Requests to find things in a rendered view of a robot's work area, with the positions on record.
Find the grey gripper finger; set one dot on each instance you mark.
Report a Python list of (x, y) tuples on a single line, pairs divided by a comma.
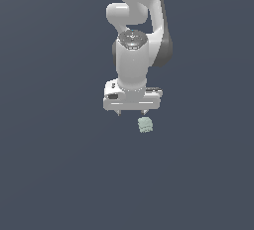
[(144, 111), (118, 112)]

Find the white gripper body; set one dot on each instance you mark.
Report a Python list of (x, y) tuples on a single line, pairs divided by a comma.
[(132, 101)]

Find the small pale green cube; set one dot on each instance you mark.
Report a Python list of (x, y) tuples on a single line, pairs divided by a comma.
[(145, 124)]

